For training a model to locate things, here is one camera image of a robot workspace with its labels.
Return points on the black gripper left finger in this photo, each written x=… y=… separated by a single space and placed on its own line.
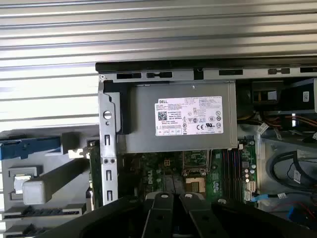
x=161 y=218

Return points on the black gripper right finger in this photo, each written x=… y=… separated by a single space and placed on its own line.
x=201 y=218

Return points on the CPU socket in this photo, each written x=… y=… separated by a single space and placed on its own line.
x=195 y=184

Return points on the green motherboard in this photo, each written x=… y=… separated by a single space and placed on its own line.
x=153 y=173

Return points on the white four-pin power socket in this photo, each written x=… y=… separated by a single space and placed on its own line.
x=166 y=163

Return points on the metal socket cover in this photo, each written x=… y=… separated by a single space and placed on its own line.
x=184 y=162

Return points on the green graphics card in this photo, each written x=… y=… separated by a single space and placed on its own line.
x=95 y=173

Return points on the black open PC case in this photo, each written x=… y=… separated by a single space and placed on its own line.
x=109 y=129

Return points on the grey power supply unit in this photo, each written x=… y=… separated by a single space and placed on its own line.
x=138 y=111

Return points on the grey parts rack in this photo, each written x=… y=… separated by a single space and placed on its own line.
x=57 y=178

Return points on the hard disk in blue carrier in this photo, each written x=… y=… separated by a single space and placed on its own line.
x=24 y=148

